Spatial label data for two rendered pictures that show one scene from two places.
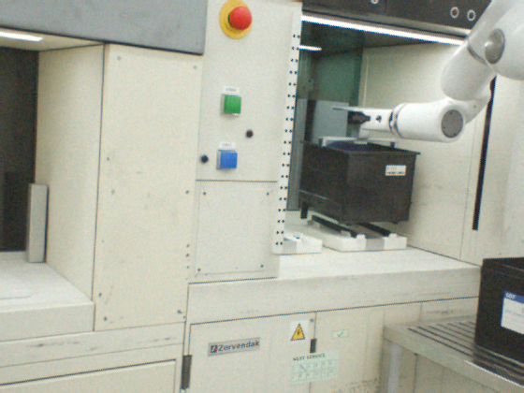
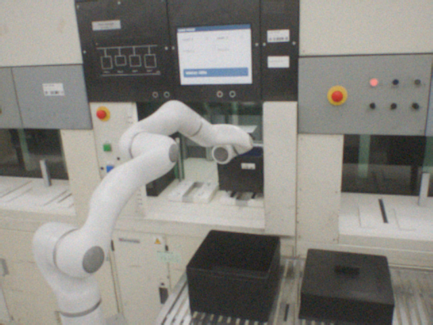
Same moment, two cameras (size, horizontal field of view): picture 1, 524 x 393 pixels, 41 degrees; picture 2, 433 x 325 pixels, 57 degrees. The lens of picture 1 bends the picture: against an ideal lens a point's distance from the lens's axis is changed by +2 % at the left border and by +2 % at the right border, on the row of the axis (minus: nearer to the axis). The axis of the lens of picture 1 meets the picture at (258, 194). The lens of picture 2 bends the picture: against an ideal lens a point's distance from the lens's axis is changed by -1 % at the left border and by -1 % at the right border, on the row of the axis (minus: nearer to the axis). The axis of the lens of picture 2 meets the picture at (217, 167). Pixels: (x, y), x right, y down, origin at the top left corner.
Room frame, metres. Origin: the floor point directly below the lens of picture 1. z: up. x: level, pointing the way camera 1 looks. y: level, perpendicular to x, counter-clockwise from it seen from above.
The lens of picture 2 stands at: (0.49, -1.53, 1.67)
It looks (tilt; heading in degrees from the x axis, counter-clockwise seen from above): 19 degrees down; 48
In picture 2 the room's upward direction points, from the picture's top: 3 degrees counter-clockwise
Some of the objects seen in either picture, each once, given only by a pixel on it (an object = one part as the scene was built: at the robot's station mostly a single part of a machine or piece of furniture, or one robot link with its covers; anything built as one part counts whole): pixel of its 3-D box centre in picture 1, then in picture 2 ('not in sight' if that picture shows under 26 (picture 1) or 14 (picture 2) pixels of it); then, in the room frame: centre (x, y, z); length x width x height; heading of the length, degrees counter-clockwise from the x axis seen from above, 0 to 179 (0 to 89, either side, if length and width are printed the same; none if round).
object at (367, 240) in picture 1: (349, 234); (245, 193); (1.81, -0.25, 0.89); 0.22 x 0.21 x 0.04; 32
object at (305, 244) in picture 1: (262, 237); (193, 190); (1.66, -0.02, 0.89); 0.22 x 0.21 x 0.04; 32
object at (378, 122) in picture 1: (389, 120); not in sight; (1.70, -0.30, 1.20); 0.11 x 0.10 x 0.07; 29
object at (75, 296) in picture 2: not in sight; (65, 264); (0.81, -0.50, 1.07); 0.19 x 0.12 x 0.24; 102
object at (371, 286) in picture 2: not in sight; (346, 281); (1.58, -0.94, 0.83); 0.29 x 0.29 x 0.13; 31
